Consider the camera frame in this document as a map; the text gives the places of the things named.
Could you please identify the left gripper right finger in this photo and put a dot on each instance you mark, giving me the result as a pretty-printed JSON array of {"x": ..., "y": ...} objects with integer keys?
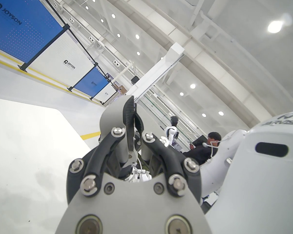
[{"x": 171, "y": 158}]

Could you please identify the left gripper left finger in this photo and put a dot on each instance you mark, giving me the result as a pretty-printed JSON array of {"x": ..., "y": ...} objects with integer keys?
[{"x": 111, "y": 120}]

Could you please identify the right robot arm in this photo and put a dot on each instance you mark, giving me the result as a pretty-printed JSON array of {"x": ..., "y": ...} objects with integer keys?
[{"x": 222, "y": 169}]

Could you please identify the small white partition panel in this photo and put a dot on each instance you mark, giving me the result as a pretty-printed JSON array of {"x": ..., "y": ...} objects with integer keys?
[{"x": 107, "y": 93}]

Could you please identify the person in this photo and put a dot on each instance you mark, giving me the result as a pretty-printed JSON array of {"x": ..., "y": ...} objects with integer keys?
[{"x": 200, "y": 153}]

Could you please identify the small blue partition panel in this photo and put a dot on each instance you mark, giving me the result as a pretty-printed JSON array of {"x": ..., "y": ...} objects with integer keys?
[{"x": 92, "y": 82}]

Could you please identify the large white partition panel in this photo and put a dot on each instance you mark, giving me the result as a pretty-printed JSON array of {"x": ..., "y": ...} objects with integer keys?
[{"x": 63, "y": 57}]

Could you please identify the robot body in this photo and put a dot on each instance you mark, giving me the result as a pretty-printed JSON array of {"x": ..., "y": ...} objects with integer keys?
[{"x": 258, "y": 191}]

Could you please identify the large blue partition panel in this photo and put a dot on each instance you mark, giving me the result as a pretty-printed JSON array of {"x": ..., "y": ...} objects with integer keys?
[{"x": 19, "y": 18}]

